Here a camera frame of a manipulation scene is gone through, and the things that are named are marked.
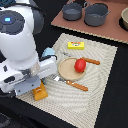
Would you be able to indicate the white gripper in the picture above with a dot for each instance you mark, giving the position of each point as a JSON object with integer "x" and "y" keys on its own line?
{"x": 17, "y": 82}

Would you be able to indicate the yellow butter box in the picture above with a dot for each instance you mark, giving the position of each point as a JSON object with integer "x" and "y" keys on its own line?
{"x": 75, "y": 45}

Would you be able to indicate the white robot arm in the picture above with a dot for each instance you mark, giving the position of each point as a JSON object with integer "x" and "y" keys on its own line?
{"x": 19, "y": 21}

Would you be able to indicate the orange bread loaf toy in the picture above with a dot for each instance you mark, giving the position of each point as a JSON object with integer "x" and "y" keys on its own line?
{"x": 40, "y": 92}

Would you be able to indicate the red tomato toy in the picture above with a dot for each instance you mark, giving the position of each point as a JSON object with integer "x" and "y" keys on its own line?
{"x": 80, "y": 65}

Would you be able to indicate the light blue milk carton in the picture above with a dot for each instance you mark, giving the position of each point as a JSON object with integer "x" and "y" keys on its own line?
{"x": 49, "y": 53}

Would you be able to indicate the knife with wooden handle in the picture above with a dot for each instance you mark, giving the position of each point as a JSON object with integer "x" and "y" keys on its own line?
{"x": 86, "y": 59}

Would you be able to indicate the fork with wooden handle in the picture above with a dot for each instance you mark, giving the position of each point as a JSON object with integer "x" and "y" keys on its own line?
{"x": 78, "y": 86}

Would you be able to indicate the small grey pot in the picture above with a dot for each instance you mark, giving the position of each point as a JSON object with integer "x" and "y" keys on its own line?
{"x": 72, "y": 11}

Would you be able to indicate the beige bowl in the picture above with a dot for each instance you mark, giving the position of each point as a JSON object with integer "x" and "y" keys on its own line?
{"x": 124, "y": 16}

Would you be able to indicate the white woven placemat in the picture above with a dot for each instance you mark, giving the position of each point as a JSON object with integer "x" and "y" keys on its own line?
{"x": 77, "y": 107}

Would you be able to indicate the brown stove board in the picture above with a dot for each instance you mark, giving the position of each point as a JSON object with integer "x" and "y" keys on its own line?
{"x": 109, "y": 30}

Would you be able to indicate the round wooden plate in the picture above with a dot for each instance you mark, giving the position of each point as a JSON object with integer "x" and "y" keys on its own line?
{"x": 67, "y": 71}

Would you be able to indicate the large grey pot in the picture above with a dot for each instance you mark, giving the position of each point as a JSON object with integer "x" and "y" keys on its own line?
{"x": 95, "y": 14}

